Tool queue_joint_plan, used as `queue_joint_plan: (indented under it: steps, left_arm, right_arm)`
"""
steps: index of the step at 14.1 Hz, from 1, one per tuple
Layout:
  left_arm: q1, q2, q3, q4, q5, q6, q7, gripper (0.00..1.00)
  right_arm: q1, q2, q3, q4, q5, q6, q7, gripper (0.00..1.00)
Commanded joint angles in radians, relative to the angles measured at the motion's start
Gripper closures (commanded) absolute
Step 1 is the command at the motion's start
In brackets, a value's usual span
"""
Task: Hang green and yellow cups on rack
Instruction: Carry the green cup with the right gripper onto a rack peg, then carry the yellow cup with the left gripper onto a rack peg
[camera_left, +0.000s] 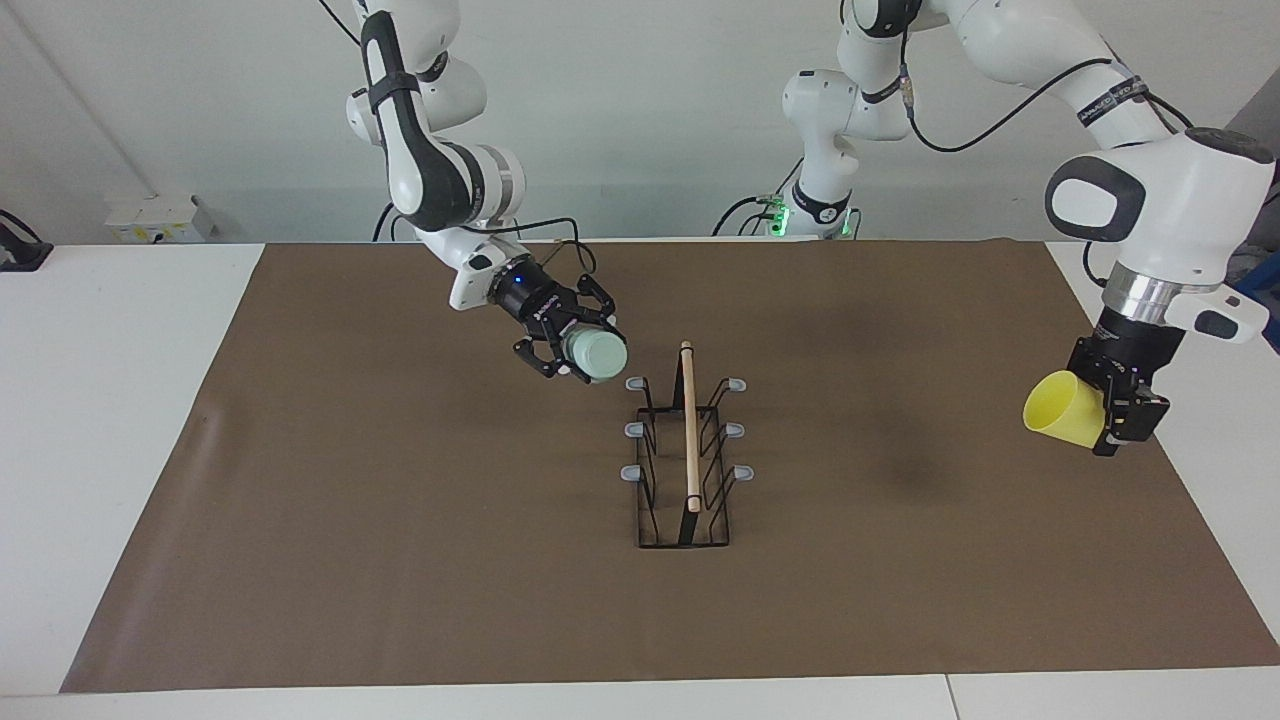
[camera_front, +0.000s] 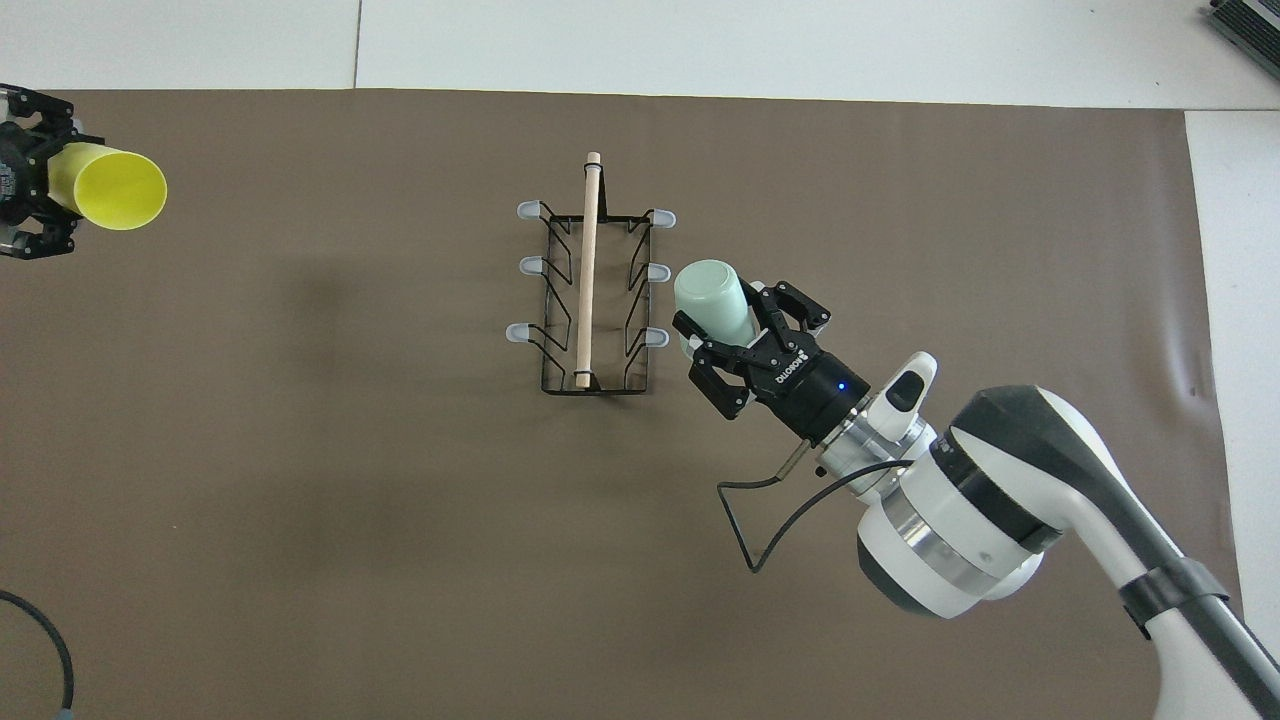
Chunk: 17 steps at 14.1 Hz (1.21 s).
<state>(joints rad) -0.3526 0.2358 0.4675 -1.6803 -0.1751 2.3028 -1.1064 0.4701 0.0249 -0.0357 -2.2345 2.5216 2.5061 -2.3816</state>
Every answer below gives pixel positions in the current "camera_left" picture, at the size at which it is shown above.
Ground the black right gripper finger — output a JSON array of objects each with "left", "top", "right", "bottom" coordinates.
[
  {"left": 576, "top": 275, "right": 619, "bottom": 329},
  {"left": 513, "top": 335, "right": 589, "bottom": 382}
]

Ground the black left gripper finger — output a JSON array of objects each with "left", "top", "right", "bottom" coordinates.
[
  {"left": 1066, "top": 338, "right": 1105, "bottom": 387},
  {"left": 1095, "top": 385, "right": 1169, "bottom": 457}
]

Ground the pale green plastic cup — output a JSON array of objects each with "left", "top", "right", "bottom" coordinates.
[{"left": 560, "top": 328, "right": 629, "bottom": 385}]

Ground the yellow plastic cup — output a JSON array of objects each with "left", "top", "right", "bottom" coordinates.
[{"left": 1022, "top": 370, "right": 1106, "bottom": 450}]

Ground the blue box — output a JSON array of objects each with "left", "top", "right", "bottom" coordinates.
[{"left": 1235, "top": 250, "right": 1280, "bottom": 353}]

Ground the brown table mat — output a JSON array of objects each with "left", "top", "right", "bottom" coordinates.
[{"left": 60, "top": 238, "right": 1280, "bottom": 694}]

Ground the black table clamp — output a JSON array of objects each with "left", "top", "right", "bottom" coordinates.
[{"left": 0, "top": 209, "right": 54, "bottom": 273}]

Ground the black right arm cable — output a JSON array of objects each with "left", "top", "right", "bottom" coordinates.
[{"left": 318, "top": 0, "right": 599, "bottom": 277}]

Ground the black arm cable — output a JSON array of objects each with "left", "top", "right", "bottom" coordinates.
[
  {"left": 898, "top": 55, "right": 1196, "bottom": 291},
  {"left": 318, "top": 0, "right": 599, "bottom": 277}
]

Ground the black left base cable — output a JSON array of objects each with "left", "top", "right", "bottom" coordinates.
[{"left": 712, "top": 150, "right": 806, "bottom": 238}]

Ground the black wire cup rack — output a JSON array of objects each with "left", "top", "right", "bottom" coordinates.
[{"left": 623, "top": 341, "right": 755, "bottom": 549}]

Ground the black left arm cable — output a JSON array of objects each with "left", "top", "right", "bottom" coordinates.
[{"left": 898, "top": 55, "right": 1196, "bottom": 291}]

